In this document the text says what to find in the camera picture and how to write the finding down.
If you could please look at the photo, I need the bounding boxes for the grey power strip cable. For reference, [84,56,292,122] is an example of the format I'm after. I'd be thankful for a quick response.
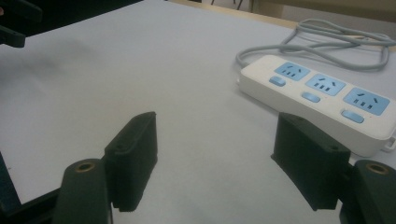
[234,18,396,73]

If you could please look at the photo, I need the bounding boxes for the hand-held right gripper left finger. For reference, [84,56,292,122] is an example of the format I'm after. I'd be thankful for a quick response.
[104,111,159,213]

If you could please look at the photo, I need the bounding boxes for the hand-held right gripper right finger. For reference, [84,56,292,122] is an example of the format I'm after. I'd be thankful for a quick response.
[270,112,353,212]

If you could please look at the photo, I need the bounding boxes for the white power strip blue sockets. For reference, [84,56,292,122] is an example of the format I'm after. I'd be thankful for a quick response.
[237,54,396,159]

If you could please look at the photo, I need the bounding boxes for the dark chair legs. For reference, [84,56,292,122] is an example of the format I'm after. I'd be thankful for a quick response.
[210,0,255,12]

